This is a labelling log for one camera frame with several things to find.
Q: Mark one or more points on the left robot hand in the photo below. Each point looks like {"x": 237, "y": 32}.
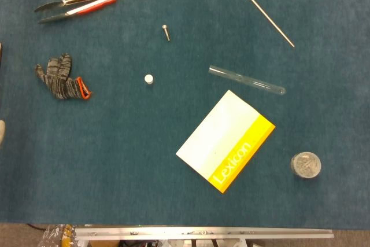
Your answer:
{"x": 1, "y": 132}

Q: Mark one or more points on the small white cap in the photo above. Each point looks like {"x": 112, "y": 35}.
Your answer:
{"x": 148, "y": 78}

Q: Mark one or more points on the clear glass test tube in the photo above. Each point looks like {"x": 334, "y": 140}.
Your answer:
{"x": 245, "y": 80}

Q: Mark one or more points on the grey knit work glove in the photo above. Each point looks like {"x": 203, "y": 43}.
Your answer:
{"x": 57, "y": 82}

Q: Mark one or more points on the blue felt table cover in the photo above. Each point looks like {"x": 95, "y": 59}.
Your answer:
{"x": 115, "y": 143}

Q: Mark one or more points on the crumpled clear plastic wrap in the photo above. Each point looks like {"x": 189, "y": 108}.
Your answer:
{"x": 55, "y": 235}

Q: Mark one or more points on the small metal bolt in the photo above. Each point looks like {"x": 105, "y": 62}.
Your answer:
{"x": 166, "y": 33}

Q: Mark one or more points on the white and yellow Lexicon book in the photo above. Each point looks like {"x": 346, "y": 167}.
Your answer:
{"x": 219, "y": 143}

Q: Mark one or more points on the thin metal rod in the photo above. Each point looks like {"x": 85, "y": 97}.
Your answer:
{"x": 271, "y": 21}

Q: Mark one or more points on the clear round container of clips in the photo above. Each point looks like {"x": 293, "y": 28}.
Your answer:
{"x": 306, "y": 164}

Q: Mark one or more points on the aluminium frame rail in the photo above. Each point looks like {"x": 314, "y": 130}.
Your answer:
{"x": 202, "y": 234}

